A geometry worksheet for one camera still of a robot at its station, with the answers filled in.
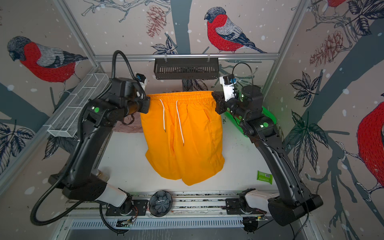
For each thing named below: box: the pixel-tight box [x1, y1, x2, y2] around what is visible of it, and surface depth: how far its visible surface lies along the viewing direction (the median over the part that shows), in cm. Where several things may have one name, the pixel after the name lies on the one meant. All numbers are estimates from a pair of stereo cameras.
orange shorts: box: [140, 91, 225, 186], surface depth 72 cm
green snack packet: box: [256, 170, 274, 185], surface depth 85 cm
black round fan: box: [149, 190, 173, 217], surface depth 75 cm
